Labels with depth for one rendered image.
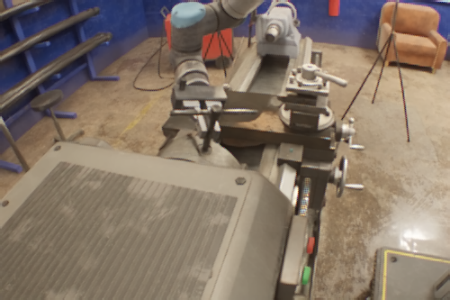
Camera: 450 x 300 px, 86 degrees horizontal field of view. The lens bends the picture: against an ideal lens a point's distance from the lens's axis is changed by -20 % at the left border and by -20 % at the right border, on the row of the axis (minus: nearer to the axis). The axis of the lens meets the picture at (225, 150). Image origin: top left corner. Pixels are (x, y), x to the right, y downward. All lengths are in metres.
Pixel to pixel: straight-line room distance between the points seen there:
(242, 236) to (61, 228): 0.26
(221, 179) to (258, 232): 0.10
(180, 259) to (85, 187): 0.21
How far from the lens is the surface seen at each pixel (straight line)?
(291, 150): 1.21
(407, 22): 4.98
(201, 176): 0.45
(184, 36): 0.80
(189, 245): 0.37
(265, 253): 0.40
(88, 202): 0.47
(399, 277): 1.63
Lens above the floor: 1.64
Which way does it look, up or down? 39 degrees down
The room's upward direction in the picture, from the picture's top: 5 degrees counter-clockwise
